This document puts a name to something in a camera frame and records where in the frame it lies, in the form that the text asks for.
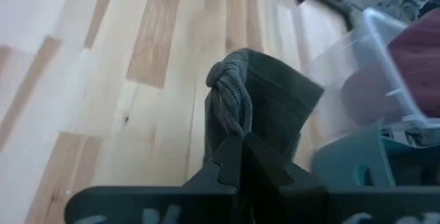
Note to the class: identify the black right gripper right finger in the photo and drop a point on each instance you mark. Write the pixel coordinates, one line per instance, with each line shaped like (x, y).
(268, 176)

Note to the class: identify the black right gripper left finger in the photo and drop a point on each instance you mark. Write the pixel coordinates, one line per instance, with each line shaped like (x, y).
(223, 172)

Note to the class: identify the dark green floppy hat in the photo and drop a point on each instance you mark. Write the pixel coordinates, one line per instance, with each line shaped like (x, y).
(268, 107)

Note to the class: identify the maroon baseball cap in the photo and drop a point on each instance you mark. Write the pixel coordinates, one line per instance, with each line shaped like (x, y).
(417, 59)

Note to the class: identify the clear plastic storage bin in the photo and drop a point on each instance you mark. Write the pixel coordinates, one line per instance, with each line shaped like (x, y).
(371, 45)

